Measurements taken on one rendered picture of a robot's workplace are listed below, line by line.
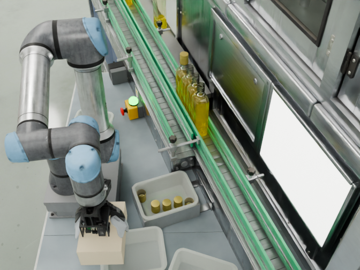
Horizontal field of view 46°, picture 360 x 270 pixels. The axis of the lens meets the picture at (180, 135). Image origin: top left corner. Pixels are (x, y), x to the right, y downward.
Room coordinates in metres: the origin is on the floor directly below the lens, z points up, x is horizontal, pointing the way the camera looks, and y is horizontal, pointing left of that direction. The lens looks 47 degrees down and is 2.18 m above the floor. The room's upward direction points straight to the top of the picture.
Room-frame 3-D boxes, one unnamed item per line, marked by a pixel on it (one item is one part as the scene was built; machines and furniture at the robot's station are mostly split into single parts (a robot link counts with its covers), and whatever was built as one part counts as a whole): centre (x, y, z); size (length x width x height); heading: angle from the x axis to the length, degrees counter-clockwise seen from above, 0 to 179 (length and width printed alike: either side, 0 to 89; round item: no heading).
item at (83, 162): (0.62, 0.22, 1.40); 0.09 x 0.08 x 0.11; 10
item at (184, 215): (0.96, 0.03, 0.79); 0.27 x 0.17 x 0.08; 111
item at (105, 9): (2.07, 0.42, 0.94); 0.07 x 0.04 x 0.13; 111
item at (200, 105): (1.23, -0.08, 0.99); 0.06 x 0.06 x 0.21; 21
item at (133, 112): (1.47, 0.22, 0.79); 0.07 x 0.07 x 0.07; 21
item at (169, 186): (0.95, 0.06, 0.80); 0.22 x 0.17 x 0.09; 111
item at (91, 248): (0.64, 0.22, 1.09); 0.16 x 0.12 x 0.07; 1
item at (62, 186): (1.01, 0.42, 0.90); 0.15 x 0.15 x 0.10
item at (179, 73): (1.39, -0.02, 0.99); 0.06 x 0.06 x 0.21; 19
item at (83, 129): (0.71, 0.25, 1.40); 0.11 x 0.11 x 0.08; 10
